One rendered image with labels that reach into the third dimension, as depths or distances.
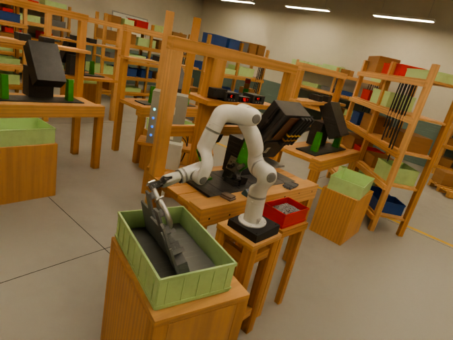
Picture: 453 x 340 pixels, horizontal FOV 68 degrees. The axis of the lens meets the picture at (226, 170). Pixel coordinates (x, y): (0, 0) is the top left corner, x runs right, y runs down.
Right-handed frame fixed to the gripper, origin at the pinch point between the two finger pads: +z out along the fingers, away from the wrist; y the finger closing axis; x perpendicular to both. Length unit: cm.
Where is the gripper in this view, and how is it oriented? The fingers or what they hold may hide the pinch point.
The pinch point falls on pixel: (153, 185)
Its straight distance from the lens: 184.2
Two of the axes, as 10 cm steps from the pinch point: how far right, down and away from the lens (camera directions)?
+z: -8.0, 3.1, -5.1
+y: 4.0, -3.5, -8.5
